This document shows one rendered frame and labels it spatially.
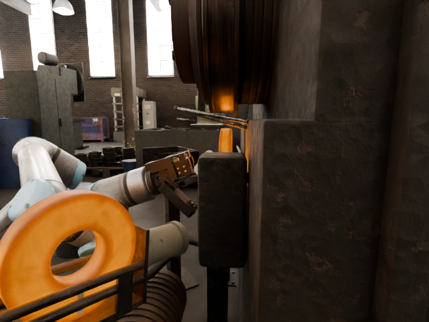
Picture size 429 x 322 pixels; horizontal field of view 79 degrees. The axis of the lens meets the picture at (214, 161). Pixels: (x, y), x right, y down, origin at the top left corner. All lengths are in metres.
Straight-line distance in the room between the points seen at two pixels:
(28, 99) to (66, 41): 8.98
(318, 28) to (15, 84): 4.23
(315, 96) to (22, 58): 13.95
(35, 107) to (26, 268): 3.93
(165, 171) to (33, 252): 0.40
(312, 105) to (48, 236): 0.33
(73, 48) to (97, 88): 1.83
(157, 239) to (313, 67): 0.32
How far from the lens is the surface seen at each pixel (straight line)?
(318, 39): 0.33
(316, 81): 0.32
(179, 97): 11.04
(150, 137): 3.26
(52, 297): 0.36
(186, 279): 1.58
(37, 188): 0.59
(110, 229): 0.38
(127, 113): 7.86
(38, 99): 4.21
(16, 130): 4.15
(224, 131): 0.75
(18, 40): 14.32
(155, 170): 0.68
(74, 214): 0.35
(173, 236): 0.45
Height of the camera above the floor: 0.87
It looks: 9 degrees down
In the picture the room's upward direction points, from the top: straight up
